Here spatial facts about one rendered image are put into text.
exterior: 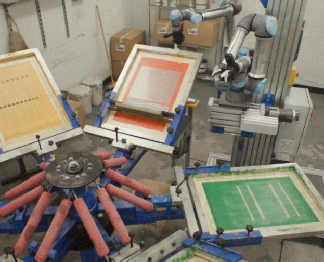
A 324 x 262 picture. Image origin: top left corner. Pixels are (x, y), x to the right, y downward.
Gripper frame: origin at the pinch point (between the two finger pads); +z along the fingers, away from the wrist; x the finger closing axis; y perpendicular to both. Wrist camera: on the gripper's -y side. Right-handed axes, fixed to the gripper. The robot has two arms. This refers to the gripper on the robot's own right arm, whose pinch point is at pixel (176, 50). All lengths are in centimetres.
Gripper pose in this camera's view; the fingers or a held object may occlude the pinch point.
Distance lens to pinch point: 282.1
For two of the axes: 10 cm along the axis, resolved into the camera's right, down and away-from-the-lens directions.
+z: 1.2, 6.6, 7.4
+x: 3.8, -7.2, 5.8
